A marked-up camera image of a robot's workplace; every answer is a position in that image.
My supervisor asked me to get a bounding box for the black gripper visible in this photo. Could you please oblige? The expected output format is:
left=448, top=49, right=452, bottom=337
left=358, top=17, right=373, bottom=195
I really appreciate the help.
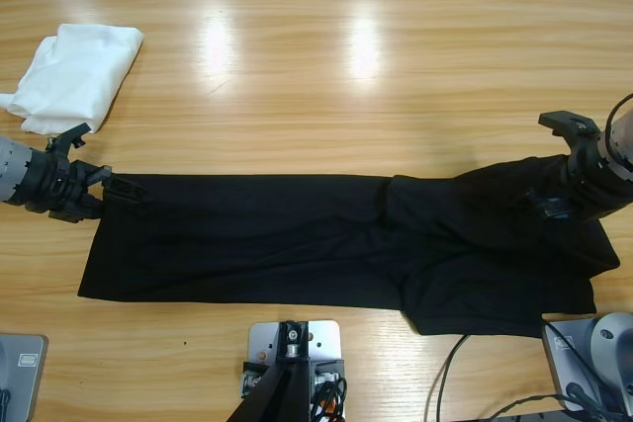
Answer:
left=526, top=137, right=612, bottom=220
left=17, top=149, right=148, bottom=223

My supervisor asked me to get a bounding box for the black polo shirt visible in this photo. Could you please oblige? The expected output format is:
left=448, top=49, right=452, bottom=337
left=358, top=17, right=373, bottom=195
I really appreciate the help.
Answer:
left=77, top=153, right=628, bottom=339

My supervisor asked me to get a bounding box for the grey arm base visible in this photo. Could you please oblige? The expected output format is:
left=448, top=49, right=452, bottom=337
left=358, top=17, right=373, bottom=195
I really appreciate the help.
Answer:
left=541, top=311, right=633, bottom=413
left=0, top=333, right=49, bottom=422

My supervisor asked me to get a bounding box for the white folded cloth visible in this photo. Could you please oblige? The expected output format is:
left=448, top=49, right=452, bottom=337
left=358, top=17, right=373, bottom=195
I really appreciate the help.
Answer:
left=0, top=23, right=144, bottom=136

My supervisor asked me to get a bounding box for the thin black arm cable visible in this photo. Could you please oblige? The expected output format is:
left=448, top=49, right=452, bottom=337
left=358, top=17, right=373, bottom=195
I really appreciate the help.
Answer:
left=605, top=93, right=633, bottom=139

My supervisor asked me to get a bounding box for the thin black looped cable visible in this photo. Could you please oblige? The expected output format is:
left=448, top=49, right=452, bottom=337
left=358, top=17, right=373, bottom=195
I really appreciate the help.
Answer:
left=423, top=321, right=624, bottom=422

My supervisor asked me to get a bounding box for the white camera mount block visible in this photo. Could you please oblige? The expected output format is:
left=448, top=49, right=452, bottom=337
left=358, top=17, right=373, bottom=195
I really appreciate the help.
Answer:
left=239, top=320, right=346, bottom=416

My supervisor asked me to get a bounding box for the dark camera post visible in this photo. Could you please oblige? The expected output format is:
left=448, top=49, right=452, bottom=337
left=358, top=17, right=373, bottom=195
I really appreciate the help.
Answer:
left=231, top=321, right=312, bottom=422

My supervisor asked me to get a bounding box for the orange and black cable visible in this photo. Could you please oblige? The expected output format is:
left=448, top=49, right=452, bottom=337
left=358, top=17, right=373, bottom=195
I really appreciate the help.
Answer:
left=310, top=376, right=350, bottom=422

